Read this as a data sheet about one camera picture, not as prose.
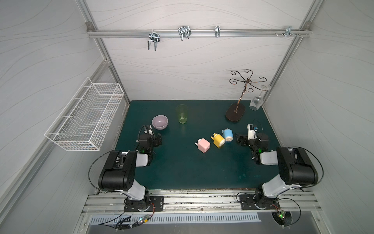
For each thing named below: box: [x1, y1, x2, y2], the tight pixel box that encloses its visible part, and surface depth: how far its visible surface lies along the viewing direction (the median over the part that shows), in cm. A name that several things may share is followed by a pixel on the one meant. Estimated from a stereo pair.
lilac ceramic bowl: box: [151, 114, 169, 131], surface depth 103 cm
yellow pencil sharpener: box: [210, 133, 226, 148], surface depth 93 cm
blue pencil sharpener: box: [222, 127, 234, 142], surface depth 95 cm
